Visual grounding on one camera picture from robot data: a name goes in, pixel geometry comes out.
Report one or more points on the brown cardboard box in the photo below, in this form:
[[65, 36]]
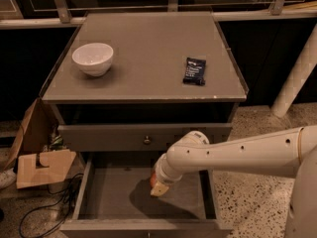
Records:
[[35, 166]]

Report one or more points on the brass drawer knob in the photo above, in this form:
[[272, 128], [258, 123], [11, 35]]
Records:
[[147, 140]]

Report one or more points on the white post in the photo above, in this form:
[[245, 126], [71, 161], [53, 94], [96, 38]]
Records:
[[296, 79]]

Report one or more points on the white ceramic bowl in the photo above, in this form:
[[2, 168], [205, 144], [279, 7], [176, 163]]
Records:
[[94, 59]]

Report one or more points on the grey top drawer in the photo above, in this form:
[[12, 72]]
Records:
[[130, 137]]

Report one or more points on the dark blue snack packet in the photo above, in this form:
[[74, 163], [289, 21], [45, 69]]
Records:
[[194, 73]]

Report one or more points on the grey drawer cabinet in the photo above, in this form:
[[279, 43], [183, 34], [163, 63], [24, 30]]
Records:
[[145, 82]]

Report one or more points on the white shoe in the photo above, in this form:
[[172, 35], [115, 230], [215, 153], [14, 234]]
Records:
[[7, 178]]

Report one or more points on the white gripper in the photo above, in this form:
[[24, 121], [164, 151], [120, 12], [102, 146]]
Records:
[[160, 179]]

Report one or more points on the red apple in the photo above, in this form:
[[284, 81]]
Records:
[[153, 179]]

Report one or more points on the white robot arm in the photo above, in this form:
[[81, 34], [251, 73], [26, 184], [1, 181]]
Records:
[[290, 153]]

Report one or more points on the open grey middle drawer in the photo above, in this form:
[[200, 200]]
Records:
[[114, 202]]

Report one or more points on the metal railing frame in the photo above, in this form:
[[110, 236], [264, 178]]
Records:
[[26, 14]]

